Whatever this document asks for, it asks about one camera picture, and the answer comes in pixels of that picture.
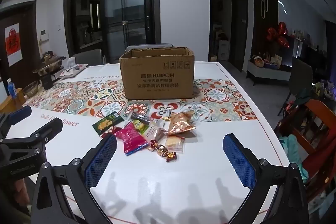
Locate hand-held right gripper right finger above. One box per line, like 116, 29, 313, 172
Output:
223, 133, 310, 224

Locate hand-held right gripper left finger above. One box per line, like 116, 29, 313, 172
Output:
31, 134, 118, 224

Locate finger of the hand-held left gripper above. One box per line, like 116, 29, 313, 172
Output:
0, 105, 32, 138
0, 117, 64, 161

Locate small green snack packet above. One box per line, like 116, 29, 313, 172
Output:
133, 120, 149, 134

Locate copper biscuit packet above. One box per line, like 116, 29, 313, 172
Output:
168, 110, 196, 135

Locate brown cardboard box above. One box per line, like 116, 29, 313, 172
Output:
119, 46, 196, 101

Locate person's left hand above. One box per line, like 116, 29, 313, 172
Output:
13, 178, 30, 216

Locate wooden box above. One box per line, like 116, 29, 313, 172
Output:
0, 88, 27, 113

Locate blue bottle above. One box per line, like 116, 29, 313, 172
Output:
7, 81, 17, 97

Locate glass bowl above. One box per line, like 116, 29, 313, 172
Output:
23, 81, 40, 97

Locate dark red snack packet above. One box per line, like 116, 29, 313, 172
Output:
101, 126, 120, 139

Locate pink snack packet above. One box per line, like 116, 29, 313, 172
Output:
115, 122, 148, 156

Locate large green chips packet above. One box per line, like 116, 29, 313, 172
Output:
92, 112, 124, 137

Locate black mug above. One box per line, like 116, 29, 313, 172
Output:
40, 73, 57, 90

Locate teal cloth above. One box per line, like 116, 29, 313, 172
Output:
278, 134, 309, 183

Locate metal hot pot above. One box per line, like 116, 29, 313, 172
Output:
33, 55, 66, 76

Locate dark roll snack packet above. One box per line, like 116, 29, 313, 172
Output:
130, 112, 158, 125

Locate white snack packet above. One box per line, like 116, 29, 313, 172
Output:
144, 120, 168, 147

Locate floral tissue pack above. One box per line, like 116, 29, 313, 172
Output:
60, 63, 88, 79

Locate clear yellow cake packet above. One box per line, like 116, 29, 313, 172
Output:
165, 133, 186, 153

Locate red character poster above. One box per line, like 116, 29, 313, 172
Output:
5, 23, 23, 67

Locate red wooden chair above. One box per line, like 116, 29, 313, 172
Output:
274, 99, 336, 204

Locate grey dining chair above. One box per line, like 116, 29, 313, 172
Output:
125, 43, 174, 53
72, 49, 104, 66

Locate dark wooden door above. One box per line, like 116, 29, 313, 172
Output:
0, 1, 37, 91

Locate white sideboard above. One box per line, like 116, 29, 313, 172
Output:
247, 55, 292, 87

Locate dark green chair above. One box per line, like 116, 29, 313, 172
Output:
278, 57, 313, 116

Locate flower bouquet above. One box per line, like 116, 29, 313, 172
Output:
312, 81, 336, 101

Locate white storage shelf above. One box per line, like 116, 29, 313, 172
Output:
218, 40, 230, 61

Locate dark interior door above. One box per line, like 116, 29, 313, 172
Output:
231, 0, 249, 72

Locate red heart balloons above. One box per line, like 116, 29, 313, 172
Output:
266, 21, 291, 49

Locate sliding glass door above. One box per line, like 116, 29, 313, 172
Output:
64, 0, 159, 65

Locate dark tall cabinet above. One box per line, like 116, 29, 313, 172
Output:
251, 0, 279, 57

